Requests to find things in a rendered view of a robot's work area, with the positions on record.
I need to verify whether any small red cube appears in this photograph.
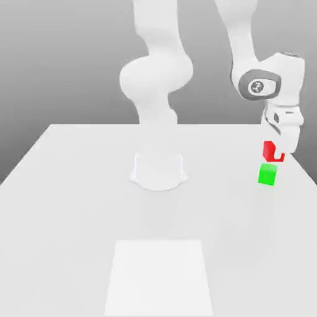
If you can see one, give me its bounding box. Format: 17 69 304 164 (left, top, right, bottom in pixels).
262 140 286 163

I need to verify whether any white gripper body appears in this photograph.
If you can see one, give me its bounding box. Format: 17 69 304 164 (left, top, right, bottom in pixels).
261 104 305 154

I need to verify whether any small green cube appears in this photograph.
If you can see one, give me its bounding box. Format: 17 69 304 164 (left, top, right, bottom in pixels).
257 163 279 187

